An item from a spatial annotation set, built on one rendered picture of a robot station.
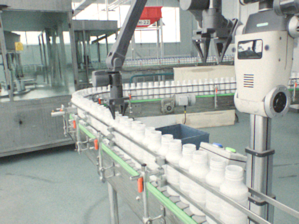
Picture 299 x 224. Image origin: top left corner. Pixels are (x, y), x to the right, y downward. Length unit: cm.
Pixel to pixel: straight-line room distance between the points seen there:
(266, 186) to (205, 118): 398
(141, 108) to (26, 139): 212
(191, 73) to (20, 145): 316
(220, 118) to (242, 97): 416
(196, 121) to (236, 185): 474
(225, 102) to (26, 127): 280
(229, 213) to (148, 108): 216
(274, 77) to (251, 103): 16
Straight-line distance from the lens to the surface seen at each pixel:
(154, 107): 273
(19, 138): 429
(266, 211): 156
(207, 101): 287
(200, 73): 522
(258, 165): 143
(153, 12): 790
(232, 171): 61
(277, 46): 128
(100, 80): 114
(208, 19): 85
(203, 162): 70
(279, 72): 131
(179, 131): 189
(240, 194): 62
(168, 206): 82
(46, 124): 428
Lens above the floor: 141
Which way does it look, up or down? 11 degrees down
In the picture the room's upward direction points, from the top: 3 degrees counter-clockwise
